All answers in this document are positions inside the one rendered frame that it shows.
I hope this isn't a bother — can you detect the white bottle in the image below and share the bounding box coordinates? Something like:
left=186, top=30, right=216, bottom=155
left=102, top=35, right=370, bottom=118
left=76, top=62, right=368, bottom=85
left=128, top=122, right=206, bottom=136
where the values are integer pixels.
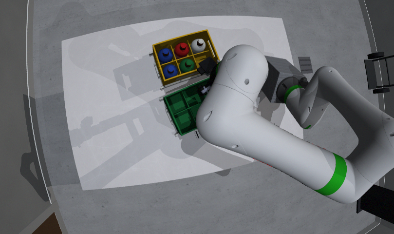
left=190, top=39, right=206, bottom=54

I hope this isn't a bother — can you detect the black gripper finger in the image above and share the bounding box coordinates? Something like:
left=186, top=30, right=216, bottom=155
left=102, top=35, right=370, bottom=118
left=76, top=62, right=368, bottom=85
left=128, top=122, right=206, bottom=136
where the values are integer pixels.
left=197, top=81, right=211, bottom=96

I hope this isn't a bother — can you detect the yellow divided crate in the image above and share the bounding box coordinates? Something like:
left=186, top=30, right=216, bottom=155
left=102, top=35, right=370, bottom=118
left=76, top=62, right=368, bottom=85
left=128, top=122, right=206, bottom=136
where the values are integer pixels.
left=152, top=31, right=216, bottom=86

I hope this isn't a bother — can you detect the blue bottle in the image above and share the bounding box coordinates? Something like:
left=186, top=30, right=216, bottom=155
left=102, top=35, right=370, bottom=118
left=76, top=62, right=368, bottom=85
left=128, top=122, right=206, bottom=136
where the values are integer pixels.
left=163, top=64, right=178, bottom=79
left=158, top=48, right=173, bottom=65

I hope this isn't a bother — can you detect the green divided crate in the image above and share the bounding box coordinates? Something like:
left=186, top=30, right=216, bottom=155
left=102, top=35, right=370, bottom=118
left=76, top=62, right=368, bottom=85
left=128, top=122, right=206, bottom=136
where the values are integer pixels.
left=164, top=78, right=209, bottom=136

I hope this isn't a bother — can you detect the white pick list strip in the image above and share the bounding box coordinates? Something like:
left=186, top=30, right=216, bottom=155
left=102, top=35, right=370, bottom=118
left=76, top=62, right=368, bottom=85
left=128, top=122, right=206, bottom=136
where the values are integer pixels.
left=194, top=129, right=202, bottom=139

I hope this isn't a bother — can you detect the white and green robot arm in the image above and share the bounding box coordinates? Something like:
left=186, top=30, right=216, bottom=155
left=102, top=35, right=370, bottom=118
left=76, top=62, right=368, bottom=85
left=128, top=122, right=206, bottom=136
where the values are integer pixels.
left=196, top=44, right=394, bottom=204

